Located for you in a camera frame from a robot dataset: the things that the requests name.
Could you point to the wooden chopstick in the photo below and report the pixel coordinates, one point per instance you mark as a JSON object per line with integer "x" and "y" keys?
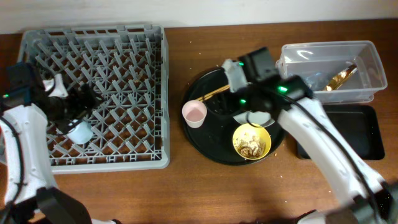
{"x": 210, "y": 95}
{"x": 226, "y": 86}

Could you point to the light blue cup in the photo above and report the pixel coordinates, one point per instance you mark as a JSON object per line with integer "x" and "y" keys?
{"x": 81, "y": 134}

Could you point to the yellow bowl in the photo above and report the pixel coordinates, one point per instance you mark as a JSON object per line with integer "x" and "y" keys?
{"x": 257, "y": 130}

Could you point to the clear plastic waste bin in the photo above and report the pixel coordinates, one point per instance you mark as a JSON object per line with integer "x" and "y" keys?
{"x": 318, "y": 62}

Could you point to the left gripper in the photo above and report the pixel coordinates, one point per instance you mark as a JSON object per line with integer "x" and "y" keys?
{"x": 80, "y": 106}

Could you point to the grey round plate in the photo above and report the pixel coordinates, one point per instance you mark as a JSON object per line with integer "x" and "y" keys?
{"x": 261, "y": 118}

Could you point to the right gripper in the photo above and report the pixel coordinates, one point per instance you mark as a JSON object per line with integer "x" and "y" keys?
{"x": 229, "y": 103}

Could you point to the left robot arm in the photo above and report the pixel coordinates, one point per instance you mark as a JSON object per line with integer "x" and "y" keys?
{"x": 27, "y": 107}

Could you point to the food scraps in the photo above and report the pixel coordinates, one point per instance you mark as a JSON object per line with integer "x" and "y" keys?
{"x": 250, "y": 145}

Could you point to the black rectangular tray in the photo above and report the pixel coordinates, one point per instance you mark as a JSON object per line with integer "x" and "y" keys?
{"x": 359, "y": 126}

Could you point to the round black serving tray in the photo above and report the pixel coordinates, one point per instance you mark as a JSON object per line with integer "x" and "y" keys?
{"x": 214, "y": 138}

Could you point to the grey plastic dishwasher rack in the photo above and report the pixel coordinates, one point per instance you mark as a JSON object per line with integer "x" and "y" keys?
{"x": 128, "y": 66}

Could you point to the gold snack wrapper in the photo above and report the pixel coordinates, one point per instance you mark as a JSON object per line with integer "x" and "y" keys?
{"x": 338, "y": 80}

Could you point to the pink cup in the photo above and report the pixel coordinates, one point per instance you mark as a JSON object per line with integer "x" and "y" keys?
{"x": 194, "y": 113}

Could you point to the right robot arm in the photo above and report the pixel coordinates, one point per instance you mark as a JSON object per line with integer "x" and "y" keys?
{"x": 364, "y": 195}

